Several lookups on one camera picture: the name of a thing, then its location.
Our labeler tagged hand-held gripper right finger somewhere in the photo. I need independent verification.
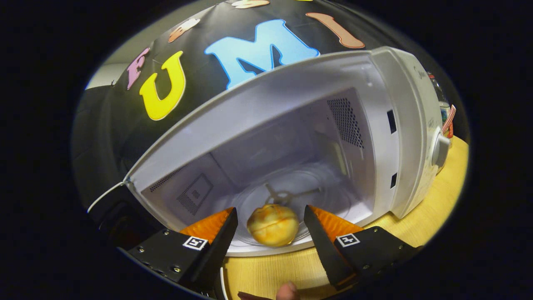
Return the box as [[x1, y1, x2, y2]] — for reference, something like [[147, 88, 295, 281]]
[[303, 204, 421, 291]]

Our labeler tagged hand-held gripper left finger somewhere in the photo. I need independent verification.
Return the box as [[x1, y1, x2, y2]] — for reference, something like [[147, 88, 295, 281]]
[[127, 207, 239, 292]]

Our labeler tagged golden bread bun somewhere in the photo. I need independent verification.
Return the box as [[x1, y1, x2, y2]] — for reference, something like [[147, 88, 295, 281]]
[[247, 204, 300, 247]]

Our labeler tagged white microwave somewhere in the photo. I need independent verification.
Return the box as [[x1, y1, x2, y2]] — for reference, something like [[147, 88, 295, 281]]
[[87, 46, 452, 257]]

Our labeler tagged glass microwave turntable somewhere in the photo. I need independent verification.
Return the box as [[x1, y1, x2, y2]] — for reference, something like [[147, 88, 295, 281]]
[[231, 167, 354, 246]]

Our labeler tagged black backdrop cloth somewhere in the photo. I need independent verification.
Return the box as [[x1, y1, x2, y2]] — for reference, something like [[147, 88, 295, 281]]
[[71, 0, 417, 217]]

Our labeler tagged red checked straw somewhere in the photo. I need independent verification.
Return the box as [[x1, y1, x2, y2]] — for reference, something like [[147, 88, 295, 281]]
[[441, 104, 457, 134]]

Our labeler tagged clear plastic water bottle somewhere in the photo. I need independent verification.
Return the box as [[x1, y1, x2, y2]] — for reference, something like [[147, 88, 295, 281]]
[[427, 72, 454, 138]]

